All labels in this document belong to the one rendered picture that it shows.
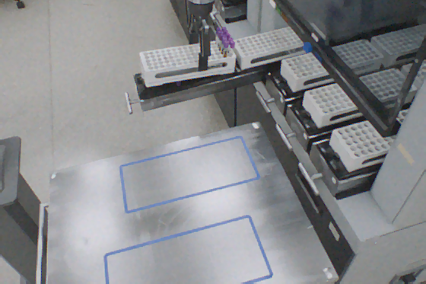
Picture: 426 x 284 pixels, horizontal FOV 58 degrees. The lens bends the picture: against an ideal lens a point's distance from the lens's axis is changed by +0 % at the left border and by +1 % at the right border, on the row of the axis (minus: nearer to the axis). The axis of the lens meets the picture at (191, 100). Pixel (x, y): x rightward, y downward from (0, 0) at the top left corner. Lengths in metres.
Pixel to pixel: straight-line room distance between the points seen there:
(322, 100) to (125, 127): 1.36
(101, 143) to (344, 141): 1.48
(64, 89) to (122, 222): 1.75
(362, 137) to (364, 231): 0.23
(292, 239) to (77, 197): 0.53
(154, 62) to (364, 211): 0.72
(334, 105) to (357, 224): 0.31
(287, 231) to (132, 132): 1.43
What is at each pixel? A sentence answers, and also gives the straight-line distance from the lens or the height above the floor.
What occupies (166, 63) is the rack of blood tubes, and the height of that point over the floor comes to 0.89.
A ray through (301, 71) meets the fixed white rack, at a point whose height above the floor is 0.85.
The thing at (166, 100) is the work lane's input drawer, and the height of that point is 0.78.
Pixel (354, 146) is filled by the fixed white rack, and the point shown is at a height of 0.86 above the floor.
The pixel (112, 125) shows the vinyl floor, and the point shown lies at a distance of 2.29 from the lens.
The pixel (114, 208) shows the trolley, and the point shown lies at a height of 0.82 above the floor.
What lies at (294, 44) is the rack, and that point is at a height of 0.86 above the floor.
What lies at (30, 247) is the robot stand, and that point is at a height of 0.35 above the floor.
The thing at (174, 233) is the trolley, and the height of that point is 0.82.
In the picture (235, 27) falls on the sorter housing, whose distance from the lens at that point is 1.60.
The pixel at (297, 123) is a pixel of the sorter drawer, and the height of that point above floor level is 0.79.
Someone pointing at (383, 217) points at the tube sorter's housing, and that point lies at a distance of 1.11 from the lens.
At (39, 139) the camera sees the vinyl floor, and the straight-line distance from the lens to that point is 2.38.
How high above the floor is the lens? 1.66
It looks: 45 degrees down
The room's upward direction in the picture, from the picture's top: 6 degrees counter-clockwise
